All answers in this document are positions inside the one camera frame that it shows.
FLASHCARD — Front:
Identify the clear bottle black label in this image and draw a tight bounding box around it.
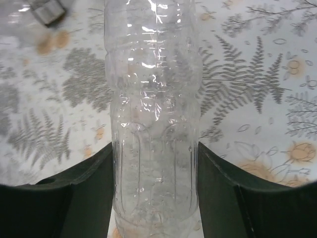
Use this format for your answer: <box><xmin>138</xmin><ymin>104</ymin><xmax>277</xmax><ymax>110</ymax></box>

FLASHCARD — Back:
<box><xmin>0</xmin><ymin>0</ymin><xmax>67</xmax><ymax>45</ymax></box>

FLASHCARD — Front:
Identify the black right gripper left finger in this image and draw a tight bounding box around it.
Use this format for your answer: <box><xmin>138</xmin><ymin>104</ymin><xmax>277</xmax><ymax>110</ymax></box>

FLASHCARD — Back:
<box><xmin>0</xmin><ymin>144</ymin><xmax>113</xmax><ymax>238</ymax></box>

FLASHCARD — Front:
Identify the clear plastic bottle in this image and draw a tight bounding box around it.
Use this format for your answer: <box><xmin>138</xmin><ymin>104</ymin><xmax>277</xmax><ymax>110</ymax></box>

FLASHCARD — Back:
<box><xmin>104</xmin><ymin>0</ymin><xmax>202</xmax><ymax>238</ymax></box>

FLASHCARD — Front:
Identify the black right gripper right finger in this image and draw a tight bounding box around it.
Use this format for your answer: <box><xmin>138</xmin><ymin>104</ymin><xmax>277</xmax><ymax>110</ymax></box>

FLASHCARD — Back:
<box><xmin>198</xmin><ymin>144</ymin><xmax>317</xmax><ymax>238</ymax></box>

